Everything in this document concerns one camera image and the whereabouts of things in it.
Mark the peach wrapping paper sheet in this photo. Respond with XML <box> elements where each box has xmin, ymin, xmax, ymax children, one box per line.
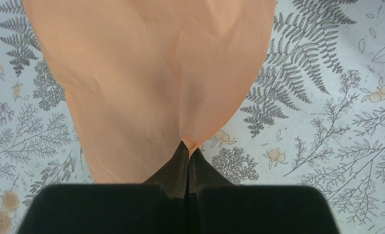
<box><xmin>23</xmin><ymin>0</ymin><xmax>276</xmax><ymax>183</ymax></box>

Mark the floral patterned table mat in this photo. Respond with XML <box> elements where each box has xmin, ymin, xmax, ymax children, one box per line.
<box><xmin>0</xmin><ymin>0</ymin><xmax>385</xmax><ymax>234</ymax></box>

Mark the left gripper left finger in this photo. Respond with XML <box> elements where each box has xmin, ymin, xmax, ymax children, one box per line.
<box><xmin>18</xmin><ymin>142</ymin><xmax>189</xmax><ymax>234</ymax></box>

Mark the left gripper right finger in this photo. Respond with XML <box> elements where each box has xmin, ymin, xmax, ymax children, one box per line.
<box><xmin>187</xmin><ymin>150</ymin><xmax>338</xmax><ymax>234</ymax></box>

